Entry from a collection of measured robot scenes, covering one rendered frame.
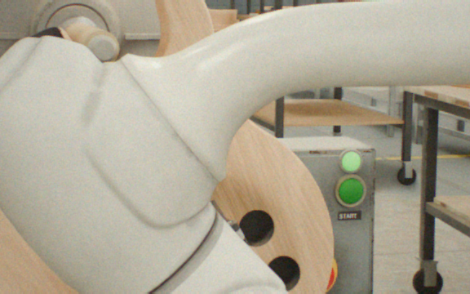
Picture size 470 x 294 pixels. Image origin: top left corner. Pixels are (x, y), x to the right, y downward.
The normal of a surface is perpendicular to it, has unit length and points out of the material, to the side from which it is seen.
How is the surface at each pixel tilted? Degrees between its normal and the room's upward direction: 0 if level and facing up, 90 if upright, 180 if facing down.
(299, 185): 88
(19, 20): 88
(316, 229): 88
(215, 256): 60
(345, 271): 90
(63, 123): 81
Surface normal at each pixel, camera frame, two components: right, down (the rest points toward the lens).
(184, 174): 0.46, 0.25
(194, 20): 0.25, 0.11
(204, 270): 0.40, -0.19
